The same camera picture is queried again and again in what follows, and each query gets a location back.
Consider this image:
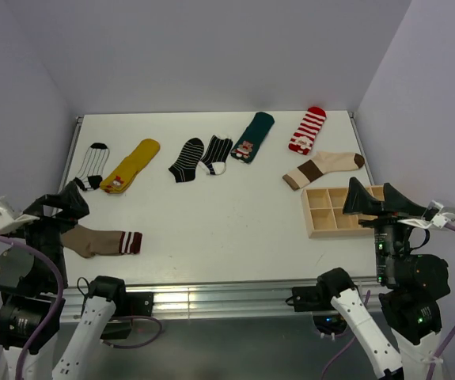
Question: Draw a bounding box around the aluminium table frame rail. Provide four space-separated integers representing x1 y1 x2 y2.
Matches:
59 276 386 324

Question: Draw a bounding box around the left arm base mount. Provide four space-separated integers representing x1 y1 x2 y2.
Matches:
101 292 154 341

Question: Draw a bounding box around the black vertical-striped ankle sock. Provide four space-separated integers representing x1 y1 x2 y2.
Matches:
199 135 233 176

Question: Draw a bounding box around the tan sock with maroon stripes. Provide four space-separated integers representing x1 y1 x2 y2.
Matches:
61 225 143 259

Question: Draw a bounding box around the mustard yellow sock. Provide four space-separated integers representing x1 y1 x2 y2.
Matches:
100 139 161 194

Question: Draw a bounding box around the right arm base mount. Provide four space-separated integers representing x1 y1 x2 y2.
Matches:
285 286 347 340

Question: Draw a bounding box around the cream and brown sock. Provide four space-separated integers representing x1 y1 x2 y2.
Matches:
282 151 365 191

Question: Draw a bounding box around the wooden compartment tray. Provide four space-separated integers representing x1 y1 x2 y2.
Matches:
301 188 375 238

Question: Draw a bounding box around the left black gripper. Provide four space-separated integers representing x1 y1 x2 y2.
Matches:
8 180 88 286

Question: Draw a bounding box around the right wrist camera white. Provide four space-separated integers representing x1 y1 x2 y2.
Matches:
399 200 455 230

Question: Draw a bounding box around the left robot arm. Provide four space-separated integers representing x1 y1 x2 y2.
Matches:
0 182 128 379

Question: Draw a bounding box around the black horizontal-striped ankle sock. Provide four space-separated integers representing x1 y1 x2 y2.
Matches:
168 138 204 183

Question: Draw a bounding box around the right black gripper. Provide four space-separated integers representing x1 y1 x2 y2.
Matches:
341 173 423 281

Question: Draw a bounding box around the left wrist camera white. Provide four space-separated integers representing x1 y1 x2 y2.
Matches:
0 196 40 235

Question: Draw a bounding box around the dark green reindeer sock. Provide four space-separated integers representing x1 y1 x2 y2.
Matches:
230 112 275 164

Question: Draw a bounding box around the red white striped santa sock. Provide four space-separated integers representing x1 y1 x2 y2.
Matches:
288 106 327 155

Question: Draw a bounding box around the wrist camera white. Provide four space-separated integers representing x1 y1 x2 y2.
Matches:
399 200 455 230
0 196 40 235

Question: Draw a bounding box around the white black vertical-striped sock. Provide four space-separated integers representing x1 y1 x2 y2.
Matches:
74 142 110 192

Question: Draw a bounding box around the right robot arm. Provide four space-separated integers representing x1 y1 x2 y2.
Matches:
316 177 450 379

